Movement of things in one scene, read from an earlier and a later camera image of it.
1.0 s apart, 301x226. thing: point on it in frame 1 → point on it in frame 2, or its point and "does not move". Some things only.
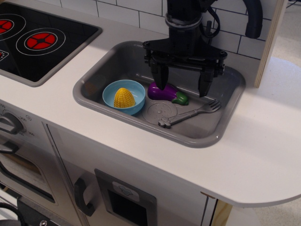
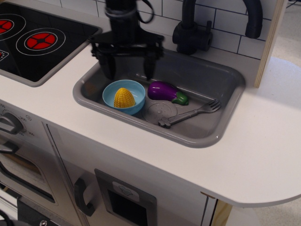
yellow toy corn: [123, 98] does not move
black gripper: [185, 47] → [126, 37]
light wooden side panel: [271, 41] does not move
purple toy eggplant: [168, 92] does not move
